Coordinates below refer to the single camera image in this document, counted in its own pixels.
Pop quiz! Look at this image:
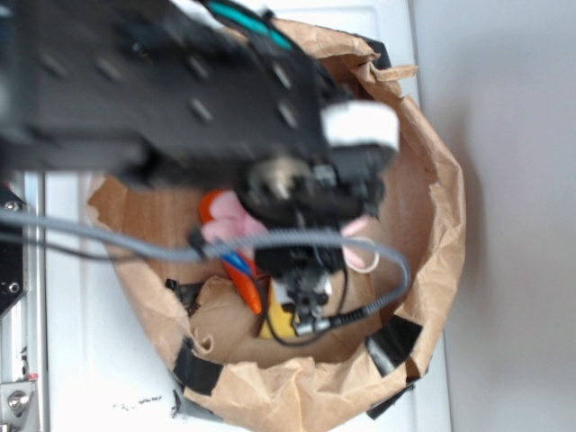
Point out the black mounting bracket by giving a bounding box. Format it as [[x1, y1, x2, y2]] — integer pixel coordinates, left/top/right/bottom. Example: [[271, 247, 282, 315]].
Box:
[[0, 181, 29, 317]]

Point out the metal frame rail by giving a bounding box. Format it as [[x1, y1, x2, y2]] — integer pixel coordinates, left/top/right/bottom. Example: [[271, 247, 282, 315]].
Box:
[[0, 170, 50, 432]]

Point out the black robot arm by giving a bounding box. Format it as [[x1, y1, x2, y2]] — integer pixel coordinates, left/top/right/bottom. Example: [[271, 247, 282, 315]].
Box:
[[1, 1, 405, 336]]

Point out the pink plush bunny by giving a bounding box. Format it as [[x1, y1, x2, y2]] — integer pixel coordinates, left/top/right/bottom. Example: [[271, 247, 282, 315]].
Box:
[[199, 190, 380, 274]]

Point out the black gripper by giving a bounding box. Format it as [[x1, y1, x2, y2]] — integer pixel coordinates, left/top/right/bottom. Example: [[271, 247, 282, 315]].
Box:
[[238, 101, 400, 335]]

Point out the orange toy carrot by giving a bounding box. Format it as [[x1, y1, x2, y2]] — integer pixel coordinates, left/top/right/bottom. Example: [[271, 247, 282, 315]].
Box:
[[202, 189, 260, 314]]

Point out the yellow sponge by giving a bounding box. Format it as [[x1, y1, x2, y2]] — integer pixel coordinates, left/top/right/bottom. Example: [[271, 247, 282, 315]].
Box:
[[257, 283, 296, 339]]

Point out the brown paper bag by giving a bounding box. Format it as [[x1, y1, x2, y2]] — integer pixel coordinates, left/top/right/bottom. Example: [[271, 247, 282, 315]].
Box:
[[114, 19, 466, 431]]

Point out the grey braided cable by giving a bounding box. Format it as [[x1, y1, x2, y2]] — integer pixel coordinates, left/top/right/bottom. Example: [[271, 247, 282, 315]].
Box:
[[0, 211, 411, 335]]

